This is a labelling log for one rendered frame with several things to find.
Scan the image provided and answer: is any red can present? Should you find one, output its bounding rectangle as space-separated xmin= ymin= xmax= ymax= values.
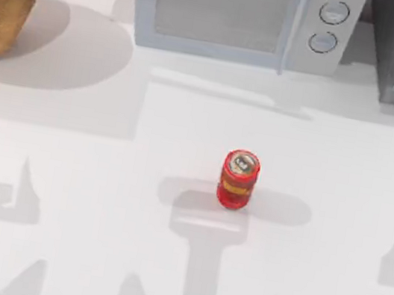
xmin=213 ymin=146 xmax=265 ymax=215

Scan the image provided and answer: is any microwave oven door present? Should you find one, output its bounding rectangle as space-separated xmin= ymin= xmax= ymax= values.
xmin=122 ymin=0 xmax=310 ymax=74

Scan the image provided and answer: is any round microwave knob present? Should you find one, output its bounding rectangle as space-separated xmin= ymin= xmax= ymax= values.
xmin=317 ymin=0 xmax=353 ymax=28
xmin=306 ymin=28 xmax=340 ymax=57

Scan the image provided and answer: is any pale microwave oven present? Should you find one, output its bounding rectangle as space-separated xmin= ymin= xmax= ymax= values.
xmin=120 ymin=0 xmax=369 ymax=88

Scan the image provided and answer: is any microwave door handle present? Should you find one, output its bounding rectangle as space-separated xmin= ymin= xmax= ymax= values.
xmin=276 ymin=0 xmax=309 ymax=78

